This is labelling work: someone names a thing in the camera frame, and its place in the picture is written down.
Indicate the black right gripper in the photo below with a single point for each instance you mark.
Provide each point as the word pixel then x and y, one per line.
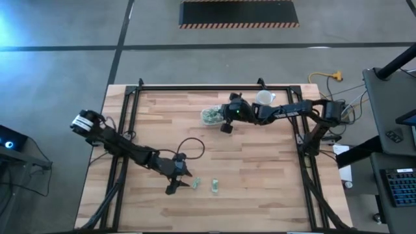
pixel 239 109

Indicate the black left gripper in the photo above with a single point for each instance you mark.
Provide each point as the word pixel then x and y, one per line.
pixel 170 167

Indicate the green white sweetener packet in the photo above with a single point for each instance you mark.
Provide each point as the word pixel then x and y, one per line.
pixel 196 183
pixel 216 113
pixel 208 118
pixel 214 186

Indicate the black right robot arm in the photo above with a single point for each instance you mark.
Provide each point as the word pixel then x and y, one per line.
pixel 286 110

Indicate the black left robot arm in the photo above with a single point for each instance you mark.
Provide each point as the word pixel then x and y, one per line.
pixel 123 148

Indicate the clear plastic container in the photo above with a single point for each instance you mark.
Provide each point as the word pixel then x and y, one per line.
pixel 204 112

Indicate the patterned white teal paper cup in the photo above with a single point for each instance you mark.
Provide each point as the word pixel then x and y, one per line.
pixel 265 97

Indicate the black hazard-striped floor mat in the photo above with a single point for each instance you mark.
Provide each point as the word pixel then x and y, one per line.
pixel 239 13

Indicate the black desk leg bar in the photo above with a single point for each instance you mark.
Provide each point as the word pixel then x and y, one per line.
pixel 357 152

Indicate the dark grey desk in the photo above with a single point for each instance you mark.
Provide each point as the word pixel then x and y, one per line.
pixel 383 97

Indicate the small black controller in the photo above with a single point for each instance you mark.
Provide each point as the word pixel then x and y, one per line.
pixel 394 136

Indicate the black box with blue light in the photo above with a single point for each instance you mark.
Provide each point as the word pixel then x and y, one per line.
pixel 13 138

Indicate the small tilted screen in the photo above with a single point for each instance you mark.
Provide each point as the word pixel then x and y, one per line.
pixel 408 119

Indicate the black round pole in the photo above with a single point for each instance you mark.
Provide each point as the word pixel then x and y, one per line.
pixel 396 61

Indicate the black keyboard blue keys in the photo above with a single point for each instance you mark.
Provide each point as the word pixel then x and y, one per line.
pixel 401 187

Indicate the dark keyboard desk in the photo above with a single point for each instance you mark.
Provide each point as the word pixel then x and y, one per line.
pixel 406 221

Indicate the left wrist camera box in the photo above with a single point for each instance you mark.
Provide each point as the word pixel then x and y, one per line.
pixel 180 158

